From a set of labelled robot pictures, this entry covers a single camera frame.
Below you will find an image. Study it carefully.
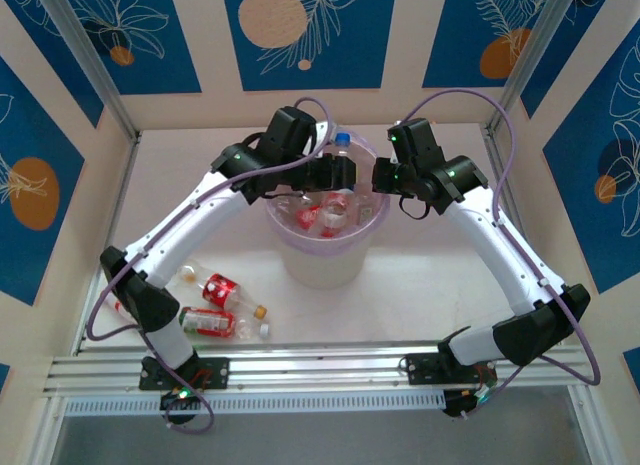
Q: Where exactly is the white round waste bin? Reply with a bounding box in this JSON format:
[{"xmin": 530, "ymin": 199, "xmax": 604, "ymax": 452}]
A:
[{"xmin": 264, "ymin": 127, "xmax": 391, "ymax": 290}]

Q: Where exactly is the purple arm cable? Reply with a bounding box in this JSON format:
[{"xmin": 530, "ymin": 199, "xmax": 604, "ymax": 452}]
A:
[
  {"xmin": 85, "ymin": 97, "xmax": 334, "ymax": 434},
  {"xmin": 397, "ymin": 87, "xmax": 601, "ymax": 421}
]

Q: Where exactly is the red green label bottle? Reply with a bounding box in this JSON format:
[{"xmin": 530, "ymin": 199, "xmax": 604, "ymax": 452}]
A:
[{"xmin": 179, "ymin": 307, "xmax": 272, "ymax": 340}]

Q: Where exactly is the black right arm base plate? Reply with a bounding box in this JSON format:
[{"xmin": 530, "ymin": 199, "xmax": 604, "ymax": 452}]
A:
[{"xmin": 403, "ymin": 351, "xmax": 499, "ymax": 386}]

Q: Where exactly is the clear curvy red label bottle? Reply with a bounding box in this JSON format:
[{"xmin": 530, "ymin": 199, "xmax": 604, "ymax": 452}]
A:
[{"xmin": 319, "ymin": 191, "xmax": 352, "ymax": 226}]

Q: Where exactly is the purple plastic bin liner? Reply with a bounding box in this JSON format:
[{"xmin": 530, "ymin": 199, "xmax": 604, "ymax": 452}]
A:
[{"xmin": 264, "ymin": 127, "xmax": 392, "ymax": 256}]

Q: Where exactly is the small red label cola bottle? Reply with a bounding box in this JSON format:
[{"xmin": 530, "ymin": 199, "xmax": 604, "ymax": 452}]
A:
[{"xmin": 294, "ymin": 207, "xmax": 322, "ymax": 232}]

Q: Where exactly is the blue label clear bottle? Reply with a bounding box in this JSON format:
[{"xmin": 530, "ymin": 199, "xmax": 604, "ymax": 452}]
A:
[{"xmin": 327, "ymin": 131, "xmax": 362, "ymax": 196}]

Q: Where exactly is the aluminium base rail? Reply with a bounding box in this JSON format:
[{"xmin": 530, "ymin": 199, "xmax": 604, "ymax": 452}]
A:
[{"xmin": 42, "ymin": 342, "xmax": 596, "ymax": 396}]

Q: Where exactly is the white slotted cable duct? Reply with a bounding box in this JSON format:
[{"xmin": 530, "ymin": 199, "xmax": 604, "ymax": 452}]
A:
[{"xmin": 62, "ymin": 388, "xmax": 446, "ymax": 417}]

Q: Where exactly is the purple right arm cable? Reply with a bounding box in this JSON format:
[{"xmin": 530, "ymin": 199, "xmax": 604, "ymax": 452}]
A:
[{"xmin": 397, "ymin": 87, "xmax": 601, "ymax": 421}]

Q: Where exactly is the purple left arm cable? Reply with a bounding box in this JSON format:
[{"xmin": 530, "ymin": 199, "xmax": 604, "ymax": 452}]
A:
[{"xmin": 85, "ymin": 97, "xmax": 334, "ymax": 434}]

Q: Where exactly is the orange cap red label bottle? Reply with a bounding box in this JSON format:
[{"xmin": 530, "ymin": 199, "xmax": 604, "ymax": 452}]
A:
[{"xmin": 177, "ymin": 264, "xmax": 269, "ymax": 320}]

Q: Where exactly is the black controller board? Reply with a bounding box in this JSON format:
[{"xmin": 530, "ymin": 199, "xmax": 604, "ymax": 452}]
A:
[
  {"xmin": 159, "ymin": 388, "xmax": 202, "ymax": 426},
  {"xmin": 442, "ymin": 388, "xmax": 489, "ymax": 420}
]

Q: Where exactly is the aluminium corner post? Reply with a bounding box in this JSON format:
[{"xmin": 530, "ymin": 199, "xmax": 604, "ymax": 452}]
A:
[
  {"xmin": 37, "ymin": 0, "xmax": 141, "ymax": 141},
  {"xmin": 484, "ymin": 0, "xmax": 586, "ymax": 131}
]

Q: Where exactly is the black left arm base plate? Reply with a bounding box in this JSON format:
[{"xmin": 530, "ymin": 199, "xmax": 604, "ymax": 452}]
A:
[{"xmin": 138, "ymin": 357, "xmax": 231, "ymax": 391}]

